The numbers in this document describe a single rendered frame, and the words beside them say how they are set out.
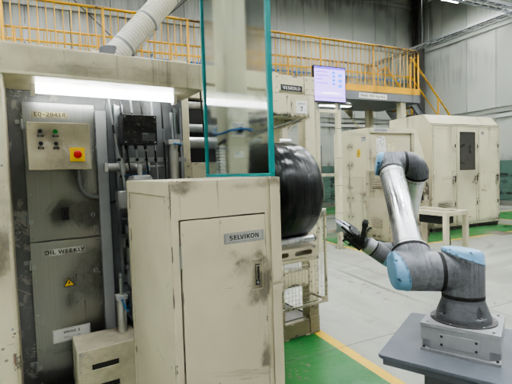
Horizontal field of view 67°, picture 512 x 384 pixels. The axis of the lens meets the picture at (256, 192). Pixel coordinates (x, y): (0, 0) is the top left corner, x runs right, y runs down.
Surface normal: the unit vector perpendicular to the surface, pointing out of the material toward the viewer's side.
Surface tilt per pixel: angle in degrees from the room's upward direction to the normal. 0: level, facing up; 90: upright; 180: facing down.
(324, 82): 90
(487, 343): 90
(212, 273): 90
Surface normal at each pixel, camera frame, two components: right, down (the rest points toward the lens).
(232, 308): 0.51, 0.03
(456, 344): -0.58, 0.06
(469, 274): -0.12, 0.02
